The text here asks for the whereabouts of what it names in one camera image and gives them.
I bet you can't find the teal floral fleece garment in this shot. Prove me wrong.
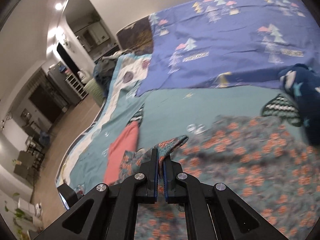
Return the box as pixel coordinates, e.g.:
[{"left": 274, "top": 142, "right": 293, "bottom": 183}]
[{"left": 118, "top": 115, "right": 319, "bottom": 239}]

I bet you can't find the pile of dark clothes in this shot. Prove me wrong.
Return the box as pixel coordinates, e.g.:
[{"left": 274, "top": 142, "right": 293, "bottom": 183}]
[{"left": 93, "top": 50, "right": 131, "bottom": 98}]

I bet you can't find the folded coral pink garment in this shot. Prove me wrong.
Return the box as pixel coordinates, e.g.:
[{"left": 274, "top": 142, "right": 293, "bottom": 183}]
[{"left": 103, "top": 121, "right": 139, "bottom": 185}]

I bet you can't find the teal patterned bed cover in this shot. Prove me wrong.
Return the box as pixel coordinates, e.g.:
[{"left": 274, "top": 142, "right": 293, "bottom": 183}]
[{"left": 55, "top": 54, "right": 280, "bottom": 191}]

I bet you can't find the green cushion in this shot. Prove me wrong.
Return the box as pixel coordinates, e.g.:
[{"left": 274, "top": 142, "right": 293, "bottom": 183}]
[{"left": 84, "top": 79, "right": 105, "bottom": 107}]

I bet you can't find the white bear figurine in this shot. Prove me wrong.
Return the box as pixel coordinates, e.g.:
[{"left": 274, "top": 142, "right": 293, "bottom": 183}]
[{"left": 78, "top": 70, "right": 91, "bottom": 84}]

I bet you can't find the white ladder shelf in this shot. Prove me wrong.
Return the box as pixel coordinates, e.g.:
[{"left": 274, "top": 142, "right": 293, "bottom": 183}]
[{"left": 65, "top": 74, "right": 87, "bottom": 100}]

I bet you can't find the dark brown patterned pillow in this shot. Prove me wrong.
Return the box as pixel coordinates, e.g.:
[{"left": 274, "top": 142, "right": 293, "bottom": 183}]
[{"left": 116, "top": 16, "right": 153, "bottom": 55}]

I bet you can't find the blue tree-print pillowcase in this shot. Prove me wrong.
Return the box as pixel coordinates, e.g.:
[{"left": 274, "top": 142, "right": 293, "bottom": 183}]
[{"left": 137, "top": 0, "right": 319, "bottom": 95}]

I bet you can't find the navy star-pattern fleece garment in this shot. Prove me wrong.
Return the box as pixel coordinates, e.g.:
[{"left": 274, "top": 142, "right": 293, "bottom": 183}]
[{"left": 278, "top": 63, "right": 319, "bottom": 146}]

